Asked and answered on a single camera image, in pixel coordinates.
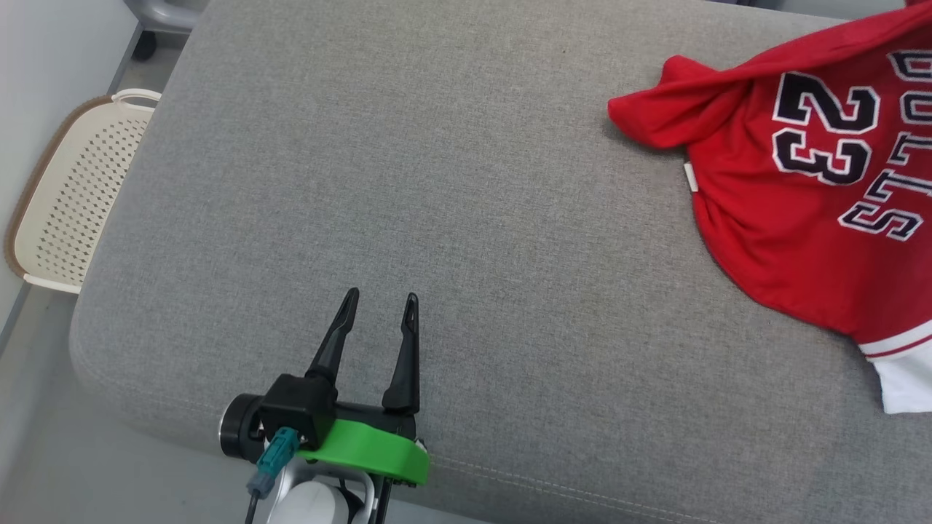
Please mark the red basketball jersey number 23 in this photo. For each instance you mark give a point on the red basketball jersey number 23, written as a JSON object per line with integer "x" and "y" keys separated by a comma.
{"x": 764, "y": 240}

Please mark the cream perforated laundry basket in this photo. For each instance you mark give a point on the cream perforated laundry basket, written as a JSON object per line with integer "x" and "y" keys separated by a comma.
{"x": 73, "y": 189}

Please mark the teal left camera connector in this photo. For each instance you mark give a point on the teal left camera connector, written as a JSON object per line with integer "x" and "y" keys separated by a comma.
{"x": 275, "y": 458}

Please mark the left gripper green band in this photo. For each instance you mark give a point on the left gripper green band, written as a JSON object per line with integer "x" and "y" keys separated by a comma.
{"x": 364, "y": 447}

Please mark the grey fabric sofa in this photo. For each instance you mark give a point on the grey fabric sofa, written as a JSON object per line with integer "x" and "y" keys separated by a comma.
{"x": 437, "y": 182}

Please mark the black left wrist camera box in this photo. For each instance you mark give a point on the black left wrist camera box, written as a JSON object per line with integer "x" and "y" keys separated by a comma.
{"x": 298, "y": 407}

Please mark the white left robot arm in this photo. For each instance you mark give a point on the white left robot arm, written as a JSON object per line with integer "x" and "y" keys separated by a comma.
{"x": 313, "y": 506}

